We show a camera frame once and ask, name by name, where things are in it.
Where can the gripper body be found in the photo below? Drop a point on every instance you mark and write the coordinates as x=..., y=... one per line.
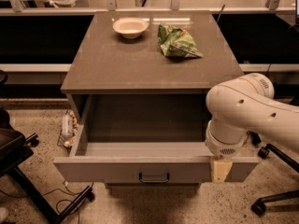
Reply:
x=224, y=148

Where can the grey top drawer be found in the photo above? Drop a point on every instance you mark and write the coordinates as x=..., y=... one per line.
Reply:
x=140, y=139

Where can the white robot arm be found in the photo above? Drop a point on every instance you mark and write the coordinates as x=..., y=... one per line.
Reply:
x=242, y=105

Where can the grey drawer cabinet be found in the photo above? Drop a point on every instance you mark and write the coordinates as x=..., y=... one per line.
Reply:
x=107, y=63

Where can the green chip bag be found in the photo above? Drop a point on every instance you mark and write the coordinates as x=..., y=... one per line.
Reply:
x=176, y=42

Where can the clear plastic bottle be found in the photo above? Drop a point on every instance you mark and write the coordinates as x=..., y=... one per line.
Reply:
x=67, y=126

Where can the white bowl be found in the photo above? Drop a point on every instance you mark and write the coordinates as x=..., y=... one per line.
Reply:
x=130, y=28

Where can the black office chair left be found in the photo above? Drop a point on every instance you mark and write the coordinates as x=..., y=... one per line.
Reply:
x=16, y=148

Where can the wire basket with snacks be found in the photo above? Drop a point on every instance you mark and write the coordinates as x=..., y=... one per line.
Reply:
x=68, y=142

